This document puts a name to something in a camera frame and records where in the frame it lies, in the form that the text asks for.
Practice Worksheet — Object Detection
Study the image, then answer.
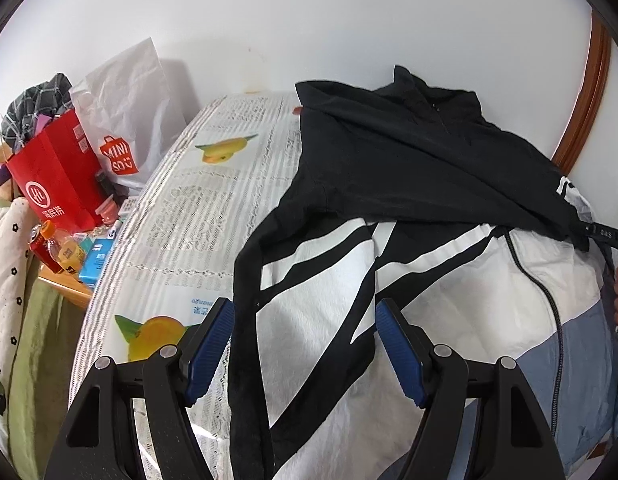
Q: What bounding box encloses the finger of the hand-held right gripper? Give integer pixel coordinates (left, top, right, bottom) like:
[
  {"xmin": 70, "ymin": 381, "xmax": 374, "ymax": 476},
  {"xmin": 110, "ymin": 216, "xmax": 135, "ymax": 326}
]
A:
[{"xmin": 572, "ymin": 220, "xmax": 618, "ymax": 253}]

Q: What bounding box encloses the green blanket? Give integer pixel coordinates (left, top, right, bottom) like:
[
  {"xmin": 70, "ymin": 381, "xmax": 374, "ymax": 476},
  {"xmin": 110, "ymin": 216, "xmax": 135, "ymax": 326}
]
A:
[{"xmin": 6, "ymin": 275, "xmax": 90, "ymax": 480}]

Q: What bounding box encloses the brown wooden door frame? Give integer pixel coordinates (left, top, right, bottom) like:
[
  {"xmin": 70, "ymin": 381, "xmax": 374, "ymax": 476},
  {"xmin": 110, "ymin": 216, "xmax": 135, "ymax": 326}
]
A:
[{"xmin": 552, "ymin": 20, "xmax": 612, "ymax": 176}]

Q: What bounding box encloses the pink cap bottle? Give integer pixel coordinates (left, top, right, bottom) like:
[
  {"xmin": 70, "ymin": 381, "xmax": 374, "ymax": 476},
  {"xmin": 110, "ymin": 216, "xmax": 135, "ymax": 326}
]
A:
[{"xmin": 96, "ymin": 197, "xmax": 120, "ymax": 226}]

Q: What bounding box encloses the orange cap drink bottle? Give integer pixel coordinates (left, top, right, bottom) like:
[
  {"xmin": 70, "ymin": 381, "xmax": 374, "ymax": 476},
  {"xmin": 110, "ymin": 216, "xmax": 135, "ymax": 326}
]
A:
[{"xmin": 39, "ymin": 222, "xmax": 87, "ymax": 273}]

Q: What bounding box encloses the dark plaid cloth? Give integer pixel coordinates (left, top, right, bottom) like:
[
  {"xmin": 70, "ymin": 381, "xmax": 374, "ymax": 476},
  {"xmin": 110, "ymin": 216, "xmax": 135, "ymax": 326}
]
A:
[{"xmin": 0, "ymin": 73, "xmax": 74, "ymax": 147}]

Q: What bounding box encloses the red can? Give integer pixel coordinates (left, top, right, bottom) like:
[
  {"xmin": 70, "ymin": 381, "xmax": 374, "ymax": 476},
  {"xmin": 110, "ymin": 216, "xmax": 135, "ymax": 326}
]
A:
[{"xmin": 29, "ymin": 232, "xmax": 64, "ymax": 273}]

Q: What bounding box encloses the white dotted quilt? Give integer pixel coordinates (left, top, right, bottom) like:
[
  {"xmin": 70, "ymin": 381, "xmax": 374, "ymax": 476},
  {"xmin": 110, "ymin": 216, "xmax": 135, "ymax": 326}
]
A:
[{"xmin": 0, "ymin": 197, "xmax": 42, "ymax": 416}]

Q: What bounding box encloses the blue carton box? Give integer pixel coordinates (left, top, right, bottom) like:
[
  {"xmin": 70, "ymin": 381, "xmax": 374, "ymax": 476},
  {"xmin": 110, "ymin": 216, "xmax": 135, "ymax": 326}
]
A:
[{"xmin": 79, "ymin": 237, "xmax": 114, "ymax": 288}]

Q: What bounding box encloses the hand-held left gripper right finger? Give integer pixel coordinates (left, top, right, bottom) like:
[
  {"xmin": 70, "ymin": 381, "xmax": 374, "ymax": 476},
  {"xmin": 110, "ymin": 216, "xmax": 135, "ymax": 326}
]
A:
[{"xmin": 375, "ymin": 297, "xmax": 570, "ymax": 480}]

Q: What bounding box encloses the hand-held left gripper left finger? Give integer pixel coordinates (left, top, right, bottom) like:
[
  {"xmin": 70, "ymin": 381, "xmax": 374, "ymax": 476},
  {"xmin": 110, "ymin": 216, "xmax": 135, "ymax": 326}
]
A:
[{"xmin": 44, "ymin": 297, "xmax": 237, "ymax": 480}]

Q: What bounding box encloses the red paper bag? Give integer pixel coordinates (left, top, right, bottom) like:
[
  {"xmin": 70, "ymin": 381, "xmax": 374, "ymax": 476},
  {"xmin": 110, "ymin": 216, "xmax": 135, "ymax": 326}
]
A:
[{"xmin": 6, "ymin": 109, "xmax": 104, "ymax": 233}]

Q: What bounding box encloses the white shopping bag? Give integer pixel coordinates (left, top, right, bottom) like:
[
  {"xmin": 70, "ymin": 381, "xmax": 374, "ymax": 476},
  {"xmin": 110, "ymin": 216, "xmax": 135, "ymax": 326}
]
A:
[{"xmin": 69, "ymin": 36, "xmax": 190, "ymax": 196}]

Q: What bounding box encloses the fruit print lace tablecloth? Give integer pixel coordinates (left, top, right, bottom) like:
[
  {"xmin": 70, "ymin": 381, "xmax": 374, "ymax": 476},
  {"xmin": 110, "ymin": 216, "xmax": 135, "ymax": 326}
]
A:
[{"xmin": 69, "ymin": 91, "xmax": 302, "ymax": 480}]

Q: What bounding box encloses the wooden side table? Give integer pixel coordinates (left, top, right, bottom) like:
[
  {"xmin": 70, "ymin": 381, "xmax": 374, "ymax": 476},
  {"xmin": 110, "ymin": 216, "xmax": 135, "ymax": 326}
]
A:
[{"xmin": 36, "ymin": 260, "xmax": 94, "ymax": 308}]

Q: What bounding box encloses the black white jacket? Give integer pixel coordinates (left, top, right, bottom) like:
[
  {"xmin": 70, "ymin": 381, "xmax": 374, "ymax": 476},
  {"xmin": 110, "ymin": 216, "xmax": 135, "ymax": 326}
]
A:
[{"xmin": 228, "ymin": 65, "xmax": 617, "ymax": 480}]

